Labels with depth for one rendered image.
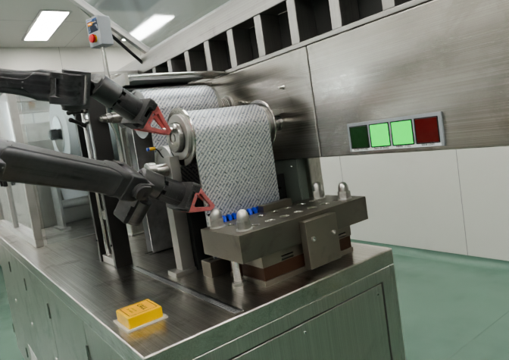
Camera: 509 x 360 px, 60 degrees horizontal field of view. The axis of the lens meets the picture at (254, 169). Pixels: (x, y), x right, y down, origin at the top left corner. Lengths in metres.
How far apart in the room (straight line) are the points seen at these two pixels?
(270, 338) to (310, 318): 0.11
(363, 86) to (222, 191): 0.43
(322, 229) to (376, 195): 3.14
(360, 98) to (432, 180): 2.75
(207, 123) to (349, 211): 0.41
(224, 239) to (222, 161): 0.24
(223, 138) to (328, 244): 0.37
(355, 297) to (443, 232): 2.82
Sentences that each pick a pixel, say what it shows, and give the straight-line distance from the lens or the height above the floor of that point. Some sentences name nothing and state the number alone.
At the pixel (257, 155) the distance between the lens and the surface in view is 1.18.
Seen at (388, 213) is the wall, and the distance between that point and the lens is 4.12.
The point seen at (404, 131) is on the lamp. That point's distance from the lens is 1.02.
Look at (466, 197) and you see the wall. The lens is 3.69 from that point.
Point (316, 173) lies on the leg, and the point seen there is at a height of 1.06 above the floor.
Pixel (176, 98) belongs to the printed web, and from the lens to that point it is 1.35.
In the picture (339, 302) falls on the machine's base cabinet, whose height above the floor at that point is 0.83.
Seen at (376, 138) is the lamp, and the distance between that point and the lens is 1.07.
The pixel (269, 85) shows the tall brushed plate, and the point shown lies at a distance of 1.34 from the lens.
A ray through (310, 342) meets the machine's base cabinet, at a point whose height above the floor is 0.78.
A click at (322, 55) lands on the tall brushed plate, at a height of 1.40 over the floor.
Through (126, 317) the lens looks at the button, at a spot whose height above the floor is 0.92.
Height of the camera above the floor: 1.23
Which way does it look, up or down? 5 degrees down
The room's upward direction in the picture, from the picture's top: 9 degrees counter-clockwise
